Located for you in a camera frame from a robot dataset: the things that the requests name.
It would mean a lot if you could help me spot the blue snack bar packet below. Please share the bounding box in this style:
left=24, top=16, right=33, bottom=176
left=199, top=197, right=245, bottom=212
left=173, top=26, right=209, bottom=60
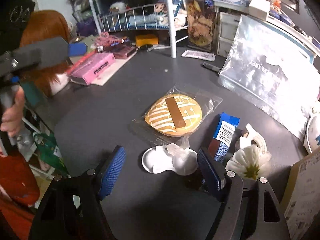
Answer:
left=208, top=112, right=240, bottom=163

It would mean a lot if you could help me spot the white plastic spoon tray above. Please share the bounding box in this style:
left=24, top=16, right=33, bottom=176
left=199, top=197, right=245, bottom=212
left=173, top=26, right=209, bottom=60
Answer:
left=142, top=144, right=198, bottom=176

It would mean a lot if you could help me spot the white flower hair clip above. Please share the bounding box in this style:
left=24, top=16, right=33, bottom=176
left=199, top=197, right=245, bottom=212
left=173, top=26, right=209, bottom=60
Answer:
left=225, top=124, right=272, bottom=180

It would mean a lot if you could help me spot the gold round badge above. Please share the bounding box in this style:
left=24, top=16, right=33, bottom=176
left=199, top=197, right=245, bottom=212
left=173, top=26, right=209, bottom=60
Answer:
left=129, top=83, right=223, bottom=148

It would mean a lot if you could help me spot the brown cardboard box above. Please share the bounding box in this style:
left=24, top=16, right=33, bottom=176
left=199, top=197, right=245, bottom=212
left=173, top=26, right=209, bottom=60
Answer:
left=280, top=152, right=319, bottom=239

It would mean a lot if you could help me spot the person's left hand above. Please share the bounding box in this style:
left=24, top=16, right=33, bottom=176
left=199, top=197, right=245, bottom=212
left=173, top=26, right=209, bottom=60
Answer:
left=1, top=86, right=25, bottom=137

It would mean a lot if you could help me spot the pink leopard box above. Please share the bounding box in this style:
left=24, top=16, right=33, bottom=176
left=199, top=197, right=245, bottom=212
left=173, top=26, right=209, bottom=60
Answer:
left=67, top=52, right=116, bottom=86

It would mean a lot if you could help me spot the orange wig hair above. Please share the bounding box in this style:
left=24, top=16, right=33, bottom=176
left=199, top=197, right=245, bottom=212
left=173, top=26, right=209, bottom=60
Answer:
left=20, top=10, right=70, bottom=97

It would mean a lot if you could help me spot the yellow small box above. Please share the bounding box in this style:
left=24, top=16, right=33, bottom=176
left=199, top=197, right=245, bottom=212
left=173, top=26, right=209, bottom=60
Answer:
left=135, top=34, right=159, bottom=48

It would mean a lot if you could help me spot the white round plate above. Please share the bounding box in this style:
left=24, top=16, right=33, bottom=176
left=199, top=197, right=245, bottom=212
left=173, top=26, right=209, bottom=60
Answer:
left=303, top=113, right=320, bottom=154

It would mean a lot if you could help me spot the clear holographic plastic bag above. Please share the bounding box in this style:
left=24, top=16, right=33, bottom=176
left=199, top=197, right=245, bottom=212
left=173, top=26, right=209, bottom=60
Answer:
left=219, top=15, right=319, bottom=140

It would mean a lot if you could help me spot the anime acrylic stand panel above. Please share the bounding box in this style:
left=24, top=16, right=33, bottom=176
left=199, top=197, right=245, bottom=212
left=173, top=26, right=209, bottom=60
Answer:
left=187, top=0, right=215, bottom=52

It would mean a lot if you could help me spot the white mini drawer cabinet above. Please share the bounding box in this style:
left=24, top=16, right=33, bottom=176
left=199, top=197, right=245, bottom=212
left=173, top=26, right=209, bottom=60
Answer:
left=217, top=12, right=240, bottom=57

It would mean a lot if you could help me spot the white wire shelf rack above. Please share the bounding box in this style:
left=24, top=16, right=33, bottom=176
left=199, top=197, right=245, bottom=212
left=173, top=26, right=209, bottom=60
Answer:
left=88, top=0, right=187, bottom=58

